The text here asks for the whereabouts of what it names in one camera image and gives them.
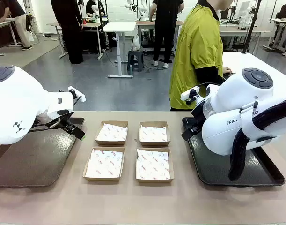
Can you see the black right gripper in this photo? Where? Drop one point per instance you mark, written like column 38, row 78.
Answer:
column 199, row 114

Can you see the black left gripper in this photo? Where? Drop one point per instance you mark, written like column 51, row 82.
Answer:
column 68, row 125

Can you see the brown cardboard box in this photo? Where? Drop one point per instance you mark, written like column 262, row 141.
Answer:
column 154, row 144
column 99, row 140
column 154, row 181
column 103, row 179

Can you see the white printed paper liner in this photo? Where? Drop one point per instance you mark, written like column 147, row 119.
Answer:
column 154, row 134
column 153, row 165
column 104, row 164
column 112, row 133

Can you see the person right forearm black sleeve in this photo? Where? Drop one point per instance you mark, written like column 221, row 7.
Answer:
column 208, row 75

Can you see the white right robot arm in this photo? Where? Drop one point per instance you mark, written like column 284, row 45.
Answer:
column 236, row 110

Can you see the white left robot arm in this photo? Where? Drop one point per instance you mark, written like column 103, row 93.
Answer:
column 18, row 103

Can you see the large black plastic tray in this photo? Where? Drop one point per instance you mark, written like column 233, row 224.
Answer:
column 213, row 168

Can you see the brown plastic tray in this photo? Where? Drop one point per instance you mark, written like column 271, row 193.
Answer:
column 35, row 157

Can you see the person right hand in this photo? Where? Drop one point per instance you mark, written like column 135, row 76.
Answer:
column 227, row 70

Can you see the black tablet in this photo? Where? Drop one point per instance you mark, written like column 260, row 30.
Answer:
column 229, row 76

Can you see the person in yellow jacket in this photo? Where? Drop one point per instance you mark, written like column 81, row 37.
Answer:
column 196, row 47

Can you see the grey plastic stool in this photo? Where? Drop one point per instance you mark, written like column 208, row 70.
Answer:
column 135, row 59

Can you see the large white table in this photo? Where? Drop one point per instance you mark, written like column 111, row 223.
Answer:
column 250, row 62

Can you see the white plastic bag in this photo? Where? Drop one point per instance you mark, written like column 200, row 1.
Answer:
column 136, row 43

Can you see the standing person in black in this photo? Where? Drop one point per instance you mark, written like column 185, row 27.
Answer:
column 68, row 28

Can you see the person in black with sneakers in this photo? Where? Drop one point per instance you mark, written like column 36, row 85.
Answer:
column 166, row 28

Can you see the red cup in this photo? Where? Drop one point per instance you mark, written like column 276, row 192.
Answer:
column 84, row 22

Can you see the white standing desk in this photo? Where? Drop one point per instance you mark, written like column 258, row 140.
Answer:
column 119, row 27

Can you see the wooden top table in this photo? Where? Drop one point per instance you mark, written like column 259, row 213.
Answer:
column 145, row 22

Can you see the black backpack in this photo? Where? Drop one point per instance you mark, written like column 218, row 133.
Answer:
column 28, row 23

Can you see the black tripod pole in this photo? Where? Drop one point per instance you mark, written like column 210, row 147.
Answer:
column 250, row 28

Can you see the person in beige trousers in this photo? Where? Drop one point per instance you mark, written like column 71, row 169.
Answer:
column 18, row 23

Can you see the seated person in black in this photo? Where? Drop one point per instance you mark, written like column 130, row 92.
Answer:
column 91, row 7

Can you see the light wooden desk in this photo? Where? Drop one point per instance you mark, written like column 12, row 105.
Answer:
column 2, row 23

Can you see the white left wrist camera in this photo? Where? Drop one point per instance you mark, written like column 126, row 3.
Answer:
column 80, row 95

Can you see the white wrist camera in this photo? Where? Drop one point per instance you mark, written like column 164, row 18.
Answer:
column 80, row 95
column 187, row 94

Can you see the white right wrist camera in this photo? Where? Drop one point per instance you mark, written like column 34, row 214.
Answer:
column 187, row 94

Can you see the thin frame desk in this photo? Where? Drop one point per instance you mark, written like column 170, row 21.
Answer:
column 54, row 24

